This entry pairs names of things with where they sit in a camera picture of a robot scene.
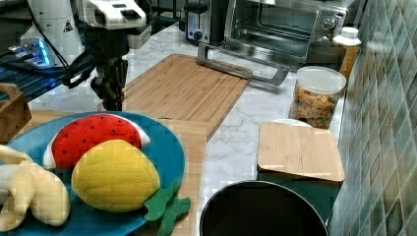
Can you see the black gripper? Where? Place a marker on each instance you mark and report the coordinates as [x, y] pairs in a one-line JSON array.
[[108, 48]]

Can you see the blue plate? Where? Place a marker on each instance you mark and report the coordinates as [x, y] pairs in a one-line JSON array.
[[92, 174]]

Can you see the black silver toaster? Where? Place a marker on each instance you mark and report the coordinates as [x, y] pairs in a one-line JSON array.
[[205, 20]]

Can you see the plush peeled banana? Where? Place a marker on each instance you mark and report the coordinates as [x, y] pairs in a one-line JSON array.
[[25, 185]]

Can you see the plush watermelon slice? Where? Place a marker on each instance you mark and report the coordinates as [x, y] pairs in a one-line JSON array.
[[77, 137]]

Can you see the bamboo cutting board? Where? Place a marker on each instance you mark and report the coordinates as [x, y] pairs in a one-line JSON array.
[[179, 88]]

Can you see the toaster oven door handle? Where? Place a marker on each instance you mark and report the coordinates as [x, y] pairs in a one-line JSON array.
[[203, 59]]

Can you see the black round pot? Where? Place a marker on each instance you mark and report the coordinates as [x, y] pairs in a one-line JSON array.
[[257, 208]]

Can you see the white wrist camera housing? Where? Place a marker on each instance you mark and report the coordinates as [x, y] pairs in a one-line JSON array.
[[113, 15]]

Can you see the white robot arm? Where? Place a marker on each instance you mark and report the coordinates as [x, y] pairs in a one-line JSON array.
[[57, 40]]

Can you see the wooden box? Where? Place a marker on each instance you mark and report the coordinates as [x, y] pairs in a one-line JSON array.
[[14, 112]]

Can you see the plush yellow lemon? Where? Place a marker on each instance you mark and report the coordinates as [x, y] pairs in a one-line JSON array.
[[117, 177]]

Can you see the clear jar with cereal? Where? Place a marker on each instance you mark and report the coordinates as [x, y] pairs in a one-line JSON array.
[[316, 95]]

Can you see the green box with bamboo lid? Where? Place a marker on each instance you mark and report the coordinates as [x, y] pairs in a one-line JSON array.
[[303, 159]]

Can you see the white plate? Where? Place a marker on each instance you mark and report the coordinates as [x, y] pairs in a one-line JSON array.
[[292, 122]]

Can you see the silver toaster oven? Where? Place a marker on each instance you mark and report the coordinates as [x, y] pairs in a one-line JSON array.
[[279, 32]]

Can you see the bottle with white cap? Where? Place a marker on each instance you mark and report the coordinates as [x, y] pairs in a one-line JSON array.
[[349, 40]]

